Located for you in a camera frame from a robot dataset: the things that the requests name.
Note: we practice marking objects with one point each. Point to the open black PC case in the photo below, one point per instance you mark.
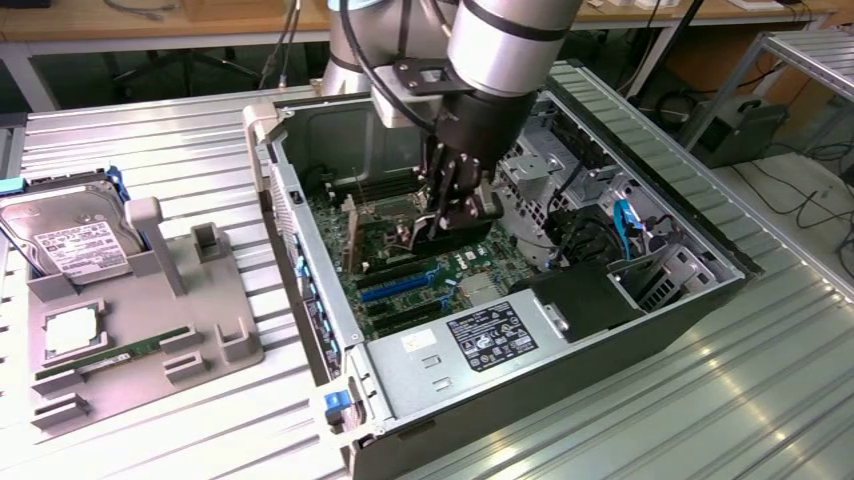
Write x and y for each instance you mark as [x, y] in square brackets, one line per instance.
[534, 445]

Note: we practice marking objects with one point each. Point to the wooden desk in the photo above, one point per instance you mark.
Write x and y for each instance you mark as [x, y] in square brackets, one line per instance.
[201, 27]

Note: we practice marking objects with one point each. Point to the green GPU card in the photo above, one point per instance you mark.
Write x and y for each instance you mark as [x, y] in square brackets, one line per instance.
[454, 242]

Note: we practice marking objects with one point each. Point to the black chair base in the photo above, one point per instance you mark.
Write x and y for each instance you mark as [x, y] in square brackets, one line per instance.
[187, 60]

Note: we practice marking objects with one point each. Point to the black RAM slot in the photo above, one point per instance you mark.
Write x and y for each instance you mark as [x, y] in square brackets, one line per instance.
[374, 187]
[370, 179]

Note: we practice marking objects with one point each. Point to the black plastic shroud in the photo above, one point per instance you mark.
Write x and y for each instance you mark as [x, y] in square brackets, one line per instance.
[574, 300]

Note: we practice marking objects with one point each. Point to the blue disk caddy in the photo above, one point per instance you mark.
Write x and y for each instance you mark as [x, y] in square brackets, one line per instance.
[115, 182]

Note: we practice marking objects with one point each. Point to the metal slat side table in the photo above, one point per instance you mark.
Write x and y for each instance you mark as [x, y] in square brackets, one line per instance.
[814, 55]

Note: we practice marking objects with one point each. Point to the perforated metal bracket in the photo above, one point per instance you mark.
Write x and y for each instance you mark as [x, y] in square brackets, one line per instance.
[668, 280]

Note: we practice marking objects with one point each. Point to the silver hard disk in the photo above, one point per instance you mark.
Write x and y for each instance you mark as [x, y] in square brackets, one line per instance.
[67, 240]

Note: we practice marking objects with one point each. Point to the short black expansion slot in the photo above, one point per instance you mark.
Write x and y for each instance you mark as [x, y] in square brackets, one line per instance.
[403, 310]
[410, 324]

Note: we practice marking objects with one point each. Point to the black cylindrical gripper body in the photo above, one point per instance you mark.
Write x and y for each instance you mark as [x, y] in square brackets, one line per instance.
[483, 125]

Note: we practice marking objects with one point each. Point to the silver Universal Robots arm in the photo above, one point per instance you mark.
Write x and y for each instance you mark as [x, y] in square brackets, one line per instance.
[507, 45]

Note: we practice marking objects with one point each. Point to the long black expansion slot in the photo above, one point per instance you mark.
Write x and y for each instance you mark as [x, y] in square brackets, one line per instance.
[390, 276]

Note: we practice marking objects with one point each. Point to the perforated metal disk bay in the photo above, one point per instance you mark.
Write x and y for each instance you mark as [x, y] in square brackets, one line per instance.
[534, 170]

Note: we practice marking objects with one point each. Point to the wrist camera on grey bracket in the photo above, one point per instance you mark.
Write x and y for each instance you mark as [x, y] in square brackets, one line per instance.
[414, 85]

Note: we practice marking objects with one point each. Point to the grey power supply unit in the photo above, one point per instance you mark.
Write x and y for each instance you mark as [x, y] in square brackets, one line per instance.
[427, 370]

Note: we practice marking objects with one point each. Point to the silver chipset heatsink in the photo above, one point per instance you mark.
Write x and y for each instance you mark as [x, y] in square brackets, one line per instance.
[481, 291]

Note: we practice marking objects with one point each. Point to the grey parts rack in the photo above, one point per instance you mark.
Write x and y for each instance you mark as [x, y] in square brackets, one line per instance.
[134, 310]

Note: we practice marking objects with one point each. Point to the green RAM stick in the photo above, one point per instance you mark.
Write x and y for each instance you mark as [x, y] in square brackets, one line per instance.
[100, 360]

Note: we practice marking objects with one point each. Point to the green Dell motherboard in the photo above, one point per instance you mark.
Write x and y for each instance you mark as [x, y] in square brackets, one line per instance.
[467, 277]

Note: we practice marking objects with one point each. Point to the CPU chip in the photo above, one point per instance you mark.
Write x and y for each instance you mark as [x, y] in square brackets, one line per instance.
[74, 332]

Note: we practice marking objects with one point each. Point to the blue expansion slot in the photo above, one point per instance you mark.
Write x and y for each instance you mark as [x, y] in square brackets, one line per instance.
[397, 288]

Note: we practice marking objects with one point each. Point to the CPU socket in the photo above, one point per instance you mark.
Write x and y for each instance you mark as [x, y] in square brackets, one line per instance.
[394, 210]

